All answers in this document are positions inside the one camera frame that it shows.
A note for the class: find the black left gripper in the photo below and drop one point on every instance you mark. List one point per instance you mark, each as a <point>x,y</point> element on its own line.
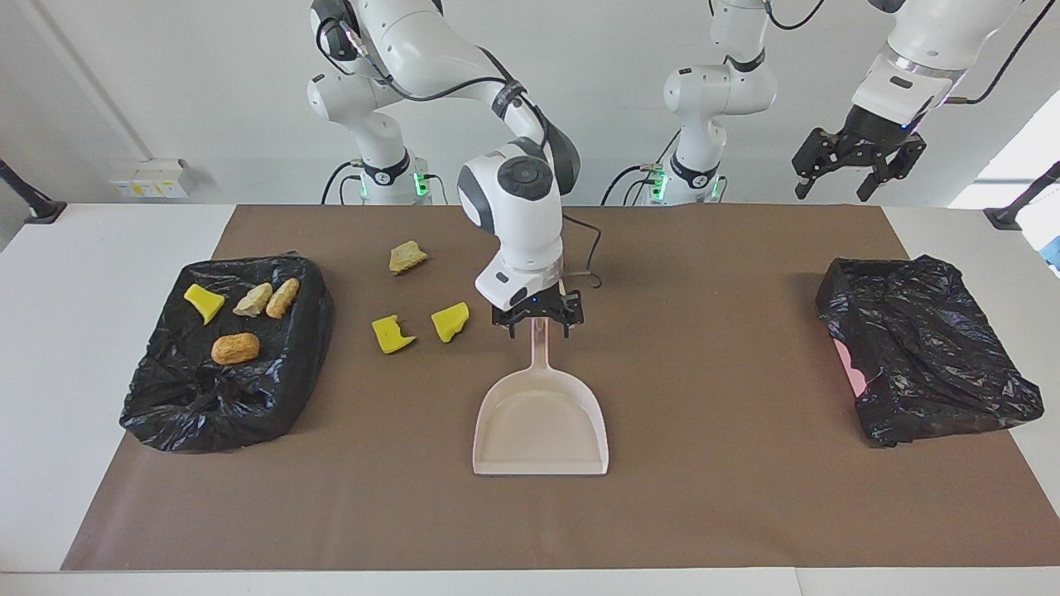
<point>874,136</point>

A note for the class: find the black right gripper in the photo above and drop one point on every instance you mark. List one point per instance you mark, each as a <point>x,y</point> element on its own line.
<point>538,308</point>

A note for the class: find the yellow sponge wedge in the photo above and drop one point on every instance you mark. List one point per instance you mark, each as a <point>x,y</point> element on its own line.
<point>450,323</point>

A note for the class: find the beige plastic dustpan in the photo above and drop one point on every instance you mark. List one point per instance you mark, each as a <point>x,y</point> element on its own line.
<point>538,422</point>

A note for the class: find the notched yellow sponge piece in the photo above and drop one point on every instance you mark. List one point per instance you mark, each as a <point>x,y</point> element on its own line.
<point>387,335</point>

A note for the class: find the striped croissant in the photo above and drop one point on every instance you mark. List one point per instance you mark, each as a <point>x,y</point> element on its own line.
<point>282,298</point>

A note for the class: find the beige dumpling shaped chunk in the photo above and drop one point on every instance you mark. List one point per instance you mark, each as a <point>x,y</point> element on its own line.
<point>252,300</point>

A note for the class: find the brown bread roll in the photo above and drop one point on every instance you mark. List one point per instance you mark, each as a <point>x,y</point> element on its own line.
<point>235,348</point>

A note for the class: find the flared yellow sponge piece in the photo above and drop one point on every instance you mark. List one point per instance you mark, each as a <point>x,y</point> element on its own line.
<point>203,302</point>

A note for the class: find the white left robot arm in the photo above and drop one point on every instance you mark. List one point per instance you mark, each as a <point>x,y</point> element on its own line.
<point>720,91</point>

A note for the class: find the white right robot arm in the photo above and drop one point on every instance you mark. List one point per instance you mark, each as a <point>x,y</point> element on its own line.
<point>522,223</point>

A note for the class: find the black trash bag over pink bin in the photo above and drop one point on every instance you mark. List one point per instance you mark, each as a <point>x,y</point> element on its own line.
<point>927,348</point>

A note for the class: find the pink bin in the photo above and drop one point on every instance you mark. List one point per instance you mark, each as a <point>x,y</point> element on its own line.
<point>849,368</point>

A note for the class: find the black trash bag bin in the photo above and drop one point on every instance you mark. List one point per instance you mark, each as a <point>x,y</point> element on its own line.
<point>224,397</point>

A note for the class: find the black stand foot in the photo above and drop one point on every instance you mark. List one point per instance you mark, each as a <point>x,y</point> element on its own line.
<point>1006,217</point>
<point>41,211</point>

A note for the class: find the blue item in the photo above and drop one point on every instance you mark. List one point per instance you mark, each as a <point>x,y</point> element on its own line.
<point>1054,252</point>

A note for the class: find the brown paper mat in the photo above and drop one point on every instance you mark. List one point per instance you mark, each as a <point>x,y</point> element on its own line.
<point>704,513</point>

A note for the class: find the white wall outlet box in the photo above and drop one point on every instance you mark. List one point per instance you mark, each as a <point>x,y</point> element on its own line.
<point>153,178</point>

